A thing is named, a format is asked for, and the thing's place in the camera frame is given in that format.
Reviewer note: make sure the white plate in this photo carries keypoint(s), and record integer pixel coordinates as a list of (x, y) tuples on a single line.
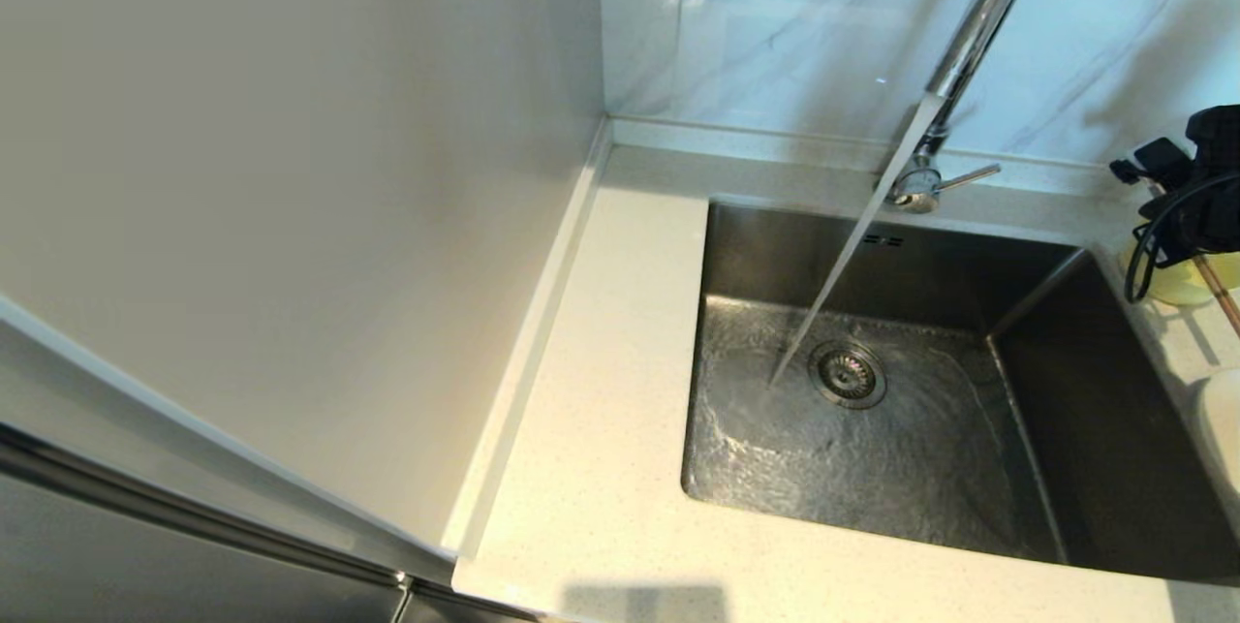
[(1226, 439)]

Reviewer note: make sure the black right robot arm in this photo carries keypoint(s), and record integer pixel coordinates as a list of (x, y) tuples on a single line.
[(1219, 131)]

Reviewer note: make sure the chrome gooseneck faucet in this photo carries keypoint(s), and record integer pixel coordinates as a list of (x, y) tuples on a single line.
[(918, 185)]

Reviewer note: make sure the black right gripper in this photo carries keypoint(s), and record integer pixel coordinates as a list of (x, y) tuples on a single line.
[(1216, 211)]

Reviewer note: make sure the stainless steel sink basin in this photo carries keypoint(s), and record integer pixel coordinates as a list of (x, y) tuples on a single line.
[(872, 487)]

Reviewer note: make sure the yellow bowl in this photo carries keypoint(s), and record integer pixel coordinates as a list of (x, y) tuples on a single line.
[(1177, 289)]

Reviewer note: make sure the round metal drain strainer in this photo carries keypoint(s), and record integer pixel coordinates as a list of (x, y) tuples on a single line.
[(847, 375)]

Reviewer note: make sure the stainless steel appliance front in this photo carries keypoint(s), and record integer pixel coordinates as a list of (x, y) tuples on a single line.
[(145, 570)]

